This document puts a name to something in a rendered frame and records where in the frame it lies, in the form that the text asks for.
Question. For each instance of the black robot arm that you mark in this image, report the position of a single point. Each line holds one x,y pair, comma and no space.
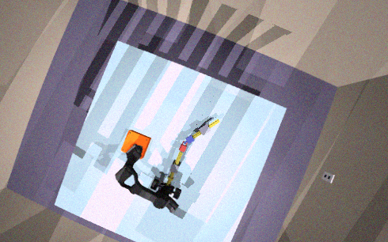
160,198

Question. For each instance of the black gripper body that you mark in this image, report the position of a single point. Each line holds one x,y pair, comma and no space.
155,185

